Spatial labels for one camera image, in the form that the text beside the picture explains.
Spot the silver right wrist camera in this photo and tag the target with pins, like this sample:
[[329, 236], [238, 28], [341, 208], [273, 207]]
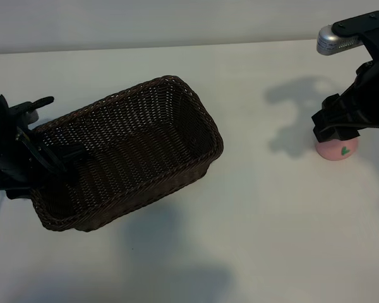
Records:
[[330, 44]]

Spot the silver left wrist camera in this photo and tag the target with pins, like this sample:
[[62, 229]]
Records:
[[33, 116]]

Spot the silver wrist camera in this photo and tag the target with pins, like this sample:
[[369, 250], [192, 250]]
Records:
[[33, 116], [330, 44]]

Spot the dark brown wicker basket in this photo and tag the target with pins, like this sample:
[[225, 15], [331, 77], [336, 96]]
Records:
[[129, 142]]

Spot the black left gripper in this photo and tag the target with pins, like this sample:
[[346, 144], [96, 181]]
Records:
[[6, 151]]

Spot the pink peach with green leaf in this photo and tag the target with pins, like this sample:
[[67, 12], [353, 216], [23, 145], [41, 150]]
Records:
[[331, 153]]

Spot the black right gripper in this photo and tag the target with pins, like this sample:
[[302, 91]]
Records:
[[369, 101]]

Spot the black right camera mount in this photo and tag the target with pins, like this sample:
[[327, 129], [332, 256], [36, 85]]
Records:
[[360, 22]]

